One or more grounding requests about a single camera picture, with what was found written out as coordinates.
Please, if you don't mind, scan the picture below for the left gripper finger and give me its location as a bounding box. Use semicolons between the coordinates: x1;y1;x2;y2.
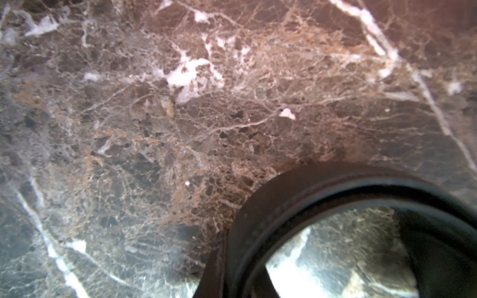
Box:
193;238;226;298

